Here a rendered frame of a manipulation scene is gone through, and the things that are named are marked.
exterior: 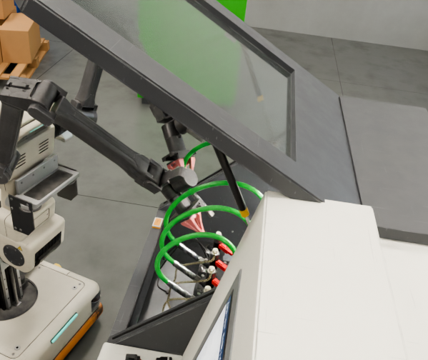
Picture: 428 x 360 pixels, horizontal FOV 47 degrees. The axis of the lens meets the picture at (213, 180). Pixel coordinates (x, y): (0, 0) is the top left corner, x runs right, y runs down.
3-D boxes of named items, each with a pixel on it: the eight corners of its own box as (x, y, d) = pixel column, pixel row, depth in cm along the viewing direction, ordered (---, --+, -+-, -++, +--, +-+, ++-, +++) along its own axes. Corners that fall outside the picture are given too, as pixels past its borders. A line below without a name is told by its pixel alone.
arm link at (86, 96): (114, 11, 185) (93, 4, 177) (138, 21, 178) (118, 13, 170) (81, 123, 197) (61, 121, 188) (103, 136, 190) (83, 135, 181)
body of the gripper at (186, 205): (195, 213, 149) (181, 193, 148) (172, 224, 155) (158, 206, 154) (203, 202, 155) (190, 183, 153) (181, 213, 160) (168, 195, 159)
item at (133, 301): (156, 241, 201) (157, 209, 193) (166, 242, 201) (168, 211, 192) (109, 371, 149) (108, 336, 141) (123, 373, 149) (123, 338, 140)
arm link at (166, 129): (168, 126, 169) (156, 125, 164) (182, 117, 165) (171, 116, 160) (173, 145, 167) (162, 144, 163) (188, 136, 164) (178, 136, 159)
